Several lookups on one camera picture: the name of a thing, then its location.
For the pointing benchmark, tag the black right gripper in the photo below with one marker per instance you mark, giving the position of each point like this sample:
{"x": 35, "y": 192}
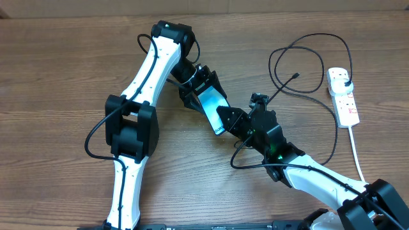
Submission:
{"x": 232, "y": 124}

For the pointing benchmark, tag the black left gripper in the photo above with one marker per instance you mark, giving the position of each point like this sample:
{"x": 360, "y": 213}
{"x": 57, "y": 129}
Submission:
{"x": 190, "y": 100}

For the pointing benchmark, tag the Samsung Galaxy smartphone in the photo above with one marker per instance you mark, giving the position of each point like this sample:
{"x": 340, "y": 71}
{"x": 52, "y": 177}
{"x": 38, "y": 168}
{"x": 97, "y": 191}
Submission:
{"x": 210, "y": 99}

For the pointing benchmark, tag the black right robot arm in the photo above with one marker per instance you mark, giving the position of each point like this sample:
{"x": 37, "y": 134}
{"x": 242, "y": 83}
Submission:
{"x": 355, "y": 204}

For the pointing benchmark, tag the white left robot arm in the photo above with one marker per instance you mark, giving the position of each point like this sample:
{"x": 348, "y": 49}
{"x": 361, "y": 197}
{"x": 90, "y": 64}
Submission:
{"x": 131, "y": 127}

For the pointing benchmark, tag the white charger plug adapter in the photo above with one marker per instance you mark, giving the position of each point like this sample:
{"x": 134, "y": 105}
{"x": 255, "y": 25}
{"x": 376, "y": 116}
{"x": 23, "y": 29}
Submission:
{"x": 338, "y": 87}

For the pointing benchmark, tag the white power strip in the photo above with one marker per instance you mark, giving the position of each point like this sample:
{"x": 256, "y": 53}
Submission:
{"x": 344, "y": 106}

